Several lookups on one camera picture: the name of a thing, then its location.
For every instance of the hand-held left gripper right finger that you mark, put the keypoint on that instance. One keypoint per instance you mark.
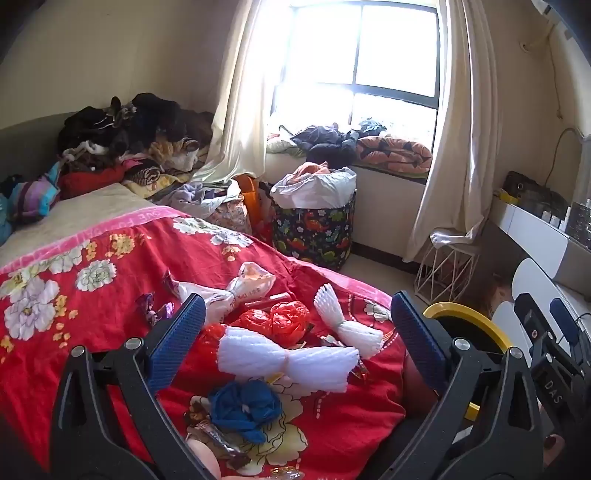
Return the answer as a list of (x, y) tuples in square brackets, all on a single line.
[(418, 341)]

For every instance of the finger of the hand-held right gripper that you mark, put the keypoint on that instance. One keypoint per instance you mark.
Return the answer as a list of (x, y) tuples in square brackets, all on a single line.
[(564, 321), (528, 316)]

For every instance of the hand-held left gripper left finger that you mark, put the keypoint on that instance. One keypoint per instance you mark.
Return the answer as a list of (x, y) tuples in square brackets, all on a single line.
[(178, 341)]

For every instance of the yellow trash bin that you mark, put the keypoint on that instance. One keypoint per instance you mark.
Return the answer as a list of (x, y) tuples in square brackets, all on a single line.
[(443, 308)]

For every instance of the red plastic bottle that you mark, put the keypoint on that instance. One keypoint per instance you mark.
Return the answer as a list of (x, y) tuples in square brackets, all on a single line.
[(270, 301)]

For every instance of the red plastic bag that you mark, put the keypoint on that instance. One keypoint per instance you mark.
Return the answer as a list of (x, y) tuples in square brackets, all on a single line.
[(286, 323)]

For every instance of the person's right hand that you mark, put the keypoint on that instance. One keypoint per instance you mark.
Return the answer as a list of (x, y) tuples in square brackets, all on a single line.
[(553, 443)]

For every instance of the person's left hand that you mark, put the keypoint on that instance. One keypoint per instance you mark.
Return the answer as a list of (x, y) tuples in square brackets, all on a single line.
[(205, 459)]

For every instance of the cardboard box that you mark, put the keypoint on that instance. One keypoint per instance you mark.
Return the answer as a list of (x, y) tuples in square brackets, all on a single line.
[(496, 295)]

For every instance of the purple candy wrapper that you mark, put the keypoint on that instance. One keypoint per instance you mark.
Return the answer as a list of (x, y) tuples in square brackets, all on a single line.
[(152, 311)]

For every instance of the white chair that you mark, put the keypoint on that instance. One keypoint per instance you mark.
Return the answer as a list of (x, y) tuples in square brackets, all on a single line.
[(531, 277)]

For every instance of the small white foam net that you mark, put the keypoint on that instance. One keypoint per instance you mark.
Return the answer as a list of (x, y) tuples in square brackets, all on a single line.
[(355, 332)]

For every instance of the white snack wrapper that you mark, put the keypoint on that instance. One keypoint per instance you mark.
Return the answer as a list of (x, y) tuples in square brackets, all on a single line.
[(231, 295)]

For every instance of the red floral blanket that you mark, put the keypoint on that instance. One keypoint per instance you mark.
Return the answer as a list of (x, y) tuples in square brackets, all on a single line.
[(115, 295)]

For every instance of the white desk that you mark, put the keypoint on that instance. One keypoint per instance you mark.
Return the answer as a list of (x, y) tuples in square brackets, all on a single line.
[(531, 235)]

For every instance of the large white foam net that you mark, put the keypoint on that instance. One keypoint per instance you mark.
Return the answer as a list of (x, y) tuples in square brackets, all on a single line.
[(258, 355)]

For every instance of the blue plastic bag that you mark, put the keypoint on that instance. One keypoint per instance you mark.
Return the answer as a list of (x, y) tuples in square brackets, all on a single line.
[(244, 406)]

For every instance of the crumpled clear wrapper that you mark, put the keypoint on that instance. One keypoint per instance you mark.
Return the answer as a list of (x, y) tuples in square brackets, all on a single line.
[(207, 431)]

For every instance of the black cosmetics organizer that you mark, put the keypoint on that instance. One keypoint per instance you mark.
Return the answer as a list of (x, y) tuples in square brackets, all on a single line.
[(577, 224)]

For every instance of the yellow packet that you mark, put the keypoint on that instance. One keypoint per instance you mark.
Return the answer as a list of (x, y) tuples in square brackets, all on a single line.
[(508, 196)]

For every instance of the black bag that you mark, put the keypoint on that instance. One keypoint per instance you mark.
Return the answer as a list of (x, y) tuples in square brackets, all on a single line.
[(531, 194)]

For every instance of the pink floral fabric bag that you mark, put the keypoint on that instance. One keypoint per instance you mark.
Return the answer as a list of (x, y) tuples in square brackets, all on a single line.
[(231, 214)]

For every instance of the grey white clothes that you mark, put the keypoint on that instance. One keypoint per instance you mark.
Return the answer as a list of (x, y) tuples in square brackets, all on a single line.
[(194, 196)]

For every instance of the dinosaur print laundry bag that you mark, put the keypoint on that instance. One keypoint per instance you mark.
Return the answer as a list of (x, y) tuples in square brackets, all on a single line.
[(314, 235)]

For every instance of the beige bed sheet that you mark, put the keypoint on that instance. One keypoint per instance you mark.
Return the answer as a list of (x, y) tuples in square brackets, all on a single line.
[(83, 207)]

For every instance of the orange bag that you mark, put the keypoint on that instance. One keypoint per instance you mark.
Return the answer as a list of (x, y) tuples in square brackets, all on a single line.
[(249, 194)]

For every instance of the white plastic bag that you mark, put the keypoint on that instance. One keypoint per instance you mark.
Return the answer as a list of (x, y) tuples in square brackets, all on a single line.
[(318, 189)]

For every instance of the cream curtain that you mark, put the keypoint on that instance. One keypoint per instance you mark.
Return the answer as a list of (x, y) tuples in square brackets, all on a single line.
[(461, 138), (240, 92)]

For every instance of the orange patterned folded blanket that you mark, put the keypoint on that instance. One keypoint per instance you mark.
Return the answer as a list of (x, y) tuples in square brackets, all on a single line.
[(392, 152)]

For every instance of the orange cloth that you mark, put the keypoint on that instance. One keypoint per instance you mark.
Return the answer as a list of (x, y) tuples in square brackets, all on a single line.
[(314, 169)]

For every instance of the colourful striped cloth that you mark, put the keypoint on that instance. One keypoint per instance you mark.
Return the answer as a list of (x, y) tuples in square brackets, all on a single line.
[(32, 194)]

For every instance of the dark blue clothes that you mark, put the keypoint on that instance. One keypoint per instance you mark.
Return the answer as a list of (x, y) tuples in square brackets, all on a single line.
[(323, 143)]

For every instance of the pile of dark clothes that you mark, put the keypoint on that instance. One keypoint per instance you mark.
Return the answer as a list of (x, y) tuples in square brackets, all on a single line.
[(138, 120)]

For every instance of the grey headboard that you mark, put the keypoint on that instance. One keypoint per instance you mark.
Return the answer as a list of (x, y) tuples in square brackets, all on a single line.
[(27, 138)]

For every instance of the white air conditioner pipe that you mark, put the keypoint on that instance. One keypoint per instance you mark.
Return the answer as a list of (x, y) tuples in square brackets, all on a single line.
[(540, 42)]

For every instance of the window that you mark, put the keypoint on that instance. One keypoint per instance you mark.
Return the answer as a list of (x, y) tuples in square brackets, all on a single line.
[(392, 46)]

